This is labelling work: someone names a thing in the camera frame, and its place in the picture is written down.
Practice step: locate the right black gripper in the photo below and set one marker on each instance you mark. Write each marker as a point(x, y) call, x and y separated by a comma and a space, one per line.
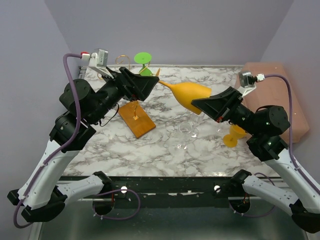
point(220, 106)

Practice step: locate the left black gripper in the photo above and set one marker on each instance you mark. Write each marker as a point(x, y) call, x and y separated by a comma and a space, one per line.
point(133, 86)

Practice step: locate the clear wine glass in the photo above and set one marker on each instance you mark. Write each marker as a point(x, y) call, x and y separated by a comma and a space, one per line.
point(196, 120)
point(184, 134)

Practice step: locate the green wine glass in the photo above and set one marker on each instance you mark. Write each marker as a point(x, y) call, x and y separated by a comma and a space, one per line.
point(144, 59)

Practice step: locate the orange wine glass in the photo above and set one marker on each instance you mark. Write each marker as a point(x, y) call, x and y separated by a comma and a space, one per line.
point(186, 92)
point(235, 133)

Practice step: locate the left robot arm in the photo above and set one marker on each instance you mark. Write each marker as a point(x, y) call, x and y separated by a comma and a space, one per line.
point(41, 199)

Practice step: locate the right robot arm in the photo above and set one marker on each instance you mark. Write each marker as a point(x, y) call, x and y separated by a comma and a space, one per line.
point(301, 202)

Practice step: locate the orange wine glass on table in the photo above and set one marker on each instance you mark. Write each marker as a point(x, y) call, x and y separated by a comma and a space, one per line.
point(235, 133)

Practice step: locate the wooden rack base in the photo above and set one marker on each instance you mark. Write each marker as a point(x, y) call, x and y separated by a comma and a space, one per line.
point(136, 119)

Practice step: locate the clear glass on table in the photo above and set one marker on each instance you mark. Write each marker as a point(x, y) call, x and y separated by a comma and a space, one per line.
point(220, 129)

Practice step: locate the pink plastic storage box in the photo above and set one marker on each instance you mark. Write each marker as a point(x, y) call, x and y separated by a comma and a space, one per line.
point(273, 91)

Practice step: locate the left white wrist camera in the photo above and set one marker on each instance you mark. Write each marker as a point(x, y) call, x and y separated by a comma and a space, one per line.
point(97, 61)

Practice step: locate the black mounting rail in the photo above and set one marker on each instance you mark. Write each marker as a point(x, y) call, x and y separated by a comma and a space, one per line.
point(169, 192)

